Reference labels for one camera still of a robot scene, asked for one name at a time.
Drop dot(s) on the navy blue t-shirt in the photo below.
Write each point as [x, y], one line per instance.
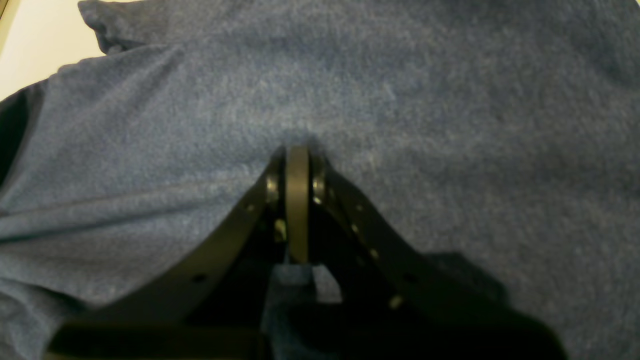
[506, 131]

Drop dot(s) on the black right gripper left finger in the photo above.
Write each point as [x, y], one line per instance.
[210, 305]

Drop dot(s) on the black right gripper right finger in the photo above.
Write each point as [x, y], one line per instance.
[398, 305]

